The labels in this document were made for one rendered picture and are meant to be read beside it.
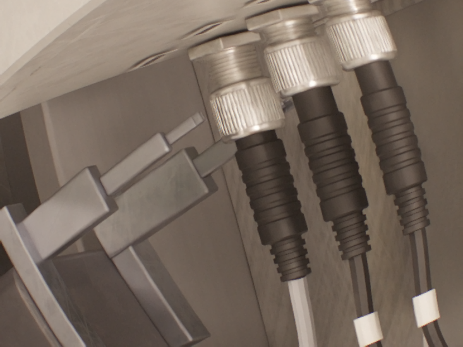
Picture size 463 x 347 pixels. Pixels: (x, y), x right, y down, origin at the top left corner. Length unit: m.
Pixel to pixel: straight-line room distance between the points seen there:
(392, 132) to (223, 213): 0.18
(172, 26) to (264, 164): 0.07
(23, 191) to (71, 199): 1.05
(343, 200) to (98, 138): 0.14
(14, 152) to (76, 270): 1.02
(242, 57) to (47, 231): 0.06
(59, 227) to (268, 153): 0.05
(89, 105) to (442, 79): 0.15
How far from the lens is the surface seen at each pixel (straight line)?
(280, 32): 0.63
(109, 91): 0.77
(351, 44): 0.60
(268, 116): 0.67
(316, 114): 0.63
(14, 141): 1.72
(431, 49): 0.65
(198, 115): 0.65
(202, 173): 0.70
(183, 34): 0.64
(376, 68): 0.60
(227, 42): 0.66
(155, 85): 0.77
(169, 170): 0.71
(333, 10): 0.60
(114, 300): 0.71
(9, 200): 1.64
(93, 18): 0.53
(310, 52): 0.63
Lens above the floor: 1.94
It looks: 40 degrees down
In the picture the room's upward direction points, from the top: 6 degrees clockwise
